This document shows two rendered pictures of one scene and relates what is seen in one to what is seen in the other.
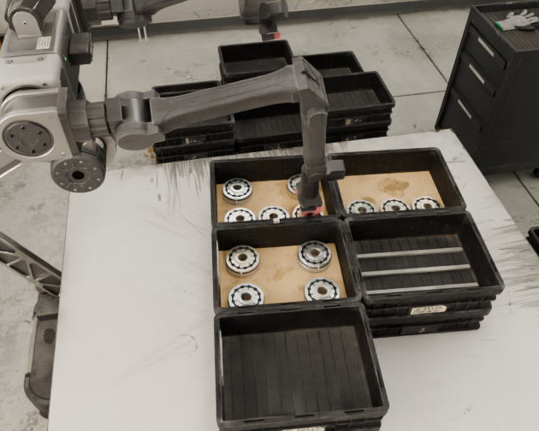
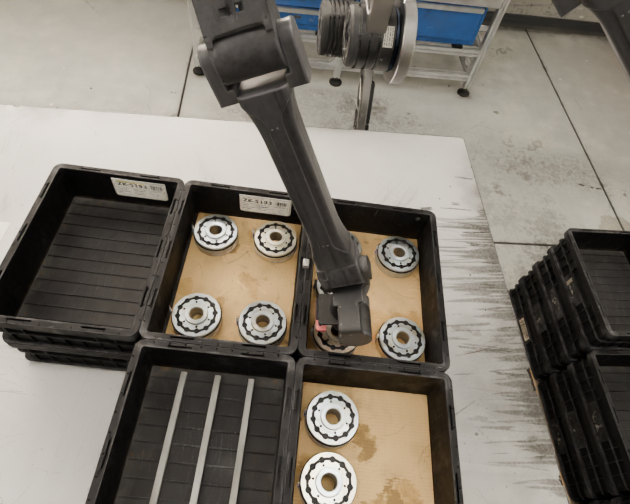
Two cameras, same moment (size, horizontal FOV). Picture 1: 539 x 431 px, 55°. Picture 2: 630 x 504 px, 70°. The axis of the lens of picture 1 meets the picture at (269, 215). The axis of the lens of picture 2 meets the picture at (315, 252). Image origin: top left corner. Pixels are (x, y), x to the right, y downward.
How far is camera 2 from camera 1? 1.24 m
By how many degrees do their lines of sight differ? 52
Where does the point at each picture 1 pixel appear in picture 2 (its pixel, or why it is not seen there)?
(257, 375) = (123, 232)
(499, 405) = not seen: outside the picture
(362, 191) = (388, 443)
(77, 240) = (367, 139)
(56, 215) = (488, 204)
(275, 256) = (278, 281)
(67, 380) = (211, 128)
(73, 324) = not seen: hidden behind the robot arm
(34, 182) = (532, 187)
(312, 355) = (122, 290)
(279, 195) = (390, 310)
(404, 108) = not seen: outside the picture
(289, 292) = (218, 285)
